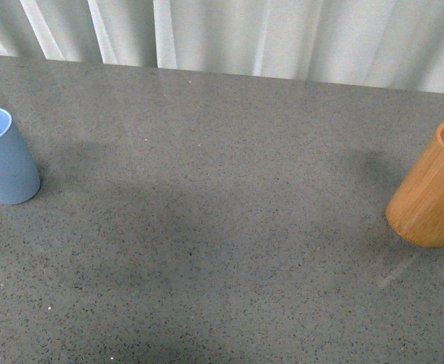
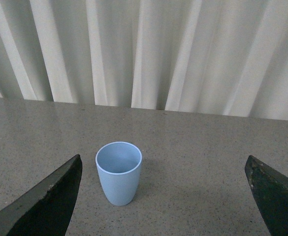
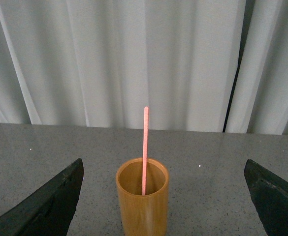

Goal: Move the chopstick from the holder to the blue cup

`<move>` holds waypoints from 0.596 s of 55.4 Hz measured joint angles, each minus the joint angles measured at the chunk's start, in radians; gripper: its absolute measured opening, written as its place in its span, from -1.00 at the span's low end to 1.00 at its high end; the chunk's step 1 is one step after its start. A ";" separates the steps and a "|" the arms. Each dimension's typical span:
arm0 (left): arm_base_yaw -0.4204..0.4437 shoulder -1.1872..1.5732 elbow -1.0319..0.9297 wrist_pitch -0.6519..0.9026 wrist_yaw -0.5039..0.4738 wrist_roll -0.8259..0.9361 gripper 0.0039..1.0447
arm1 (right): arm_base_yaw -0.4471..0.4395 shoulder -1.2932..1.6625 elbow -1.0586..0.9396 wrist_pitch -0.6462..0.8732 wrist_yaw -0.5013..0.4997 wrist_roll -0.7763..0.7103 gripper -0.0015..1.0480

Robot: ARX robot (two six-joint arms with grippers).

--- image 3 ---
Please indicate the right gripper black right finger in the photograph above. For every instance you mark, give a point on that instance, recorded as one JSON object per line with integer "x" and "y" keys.
{"x": 269, "y": 194}

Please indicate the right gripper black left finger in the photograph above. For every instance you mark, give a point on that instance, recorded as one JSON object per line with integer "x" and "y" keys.
{"x": 50, "y": 209}

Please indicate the pink chopstick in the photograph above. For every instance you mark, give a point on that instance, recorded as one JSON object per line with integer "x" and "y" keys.
{"x": 145, "y": 149}

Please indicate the bamboo chopstick holder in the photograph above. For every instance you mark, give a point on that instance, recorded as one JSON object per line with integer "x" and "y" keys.
{"x": 143, "y": 215}

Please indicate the white curtain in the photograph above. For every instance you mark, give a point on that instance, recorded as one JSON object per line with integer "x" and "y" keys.
{"x": 199, "y": 65}

